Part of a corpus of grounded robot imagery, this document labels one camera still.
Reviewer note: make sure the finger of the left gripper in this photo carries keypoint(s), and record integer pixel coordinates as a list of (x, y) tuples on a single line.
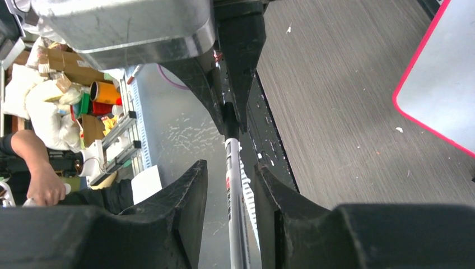
[(241, 37), (201, 76)]

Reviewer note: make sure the white plastic bag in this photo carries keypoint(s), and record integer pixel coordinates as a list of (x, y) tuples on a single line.
[(49, 110)]

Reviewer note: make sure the orange cylindrical can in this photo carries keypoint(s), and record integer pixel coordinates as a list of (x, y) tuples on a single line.
[(105, 93)]

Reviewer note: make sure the person hand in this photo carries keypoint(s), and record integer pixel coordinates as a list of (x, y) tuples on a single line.
[(45, 188)]

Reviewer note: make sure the pink framed whiteboard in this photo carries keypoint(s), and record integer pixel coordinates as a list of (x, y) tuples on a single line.
[(436, 90)]

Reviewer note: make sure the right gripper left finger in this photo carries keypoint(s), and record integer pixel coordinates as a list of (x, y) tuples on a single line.
[(163, 231)]

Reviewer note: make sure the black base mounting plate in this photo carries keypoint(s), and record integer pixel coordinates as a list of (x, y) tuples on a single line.
[(262, 142)]

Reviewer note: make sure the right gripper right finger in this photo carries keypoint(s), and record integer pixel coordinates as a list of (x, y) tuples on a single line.
[(294, 232)]

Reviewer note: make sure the person forearm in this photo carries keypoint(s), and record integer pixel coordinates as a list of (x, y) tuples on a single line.
[(28, 146)]

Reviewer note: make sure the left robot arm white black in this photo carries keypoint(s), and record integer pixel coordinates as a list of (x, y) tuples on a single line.
[(213, 47)]

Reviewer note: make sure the cardboard box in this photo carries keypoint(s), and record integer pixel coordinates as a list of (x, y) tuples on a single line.
[(71, 64)]

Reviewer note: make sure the white slotted cable duct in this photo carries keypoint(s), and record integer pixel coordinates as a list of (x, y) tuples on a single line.
[(249, 201)]

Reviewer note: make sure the black white marker pen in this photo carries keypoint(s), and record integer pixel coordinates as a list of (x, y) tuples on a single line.
[(238, 236)]

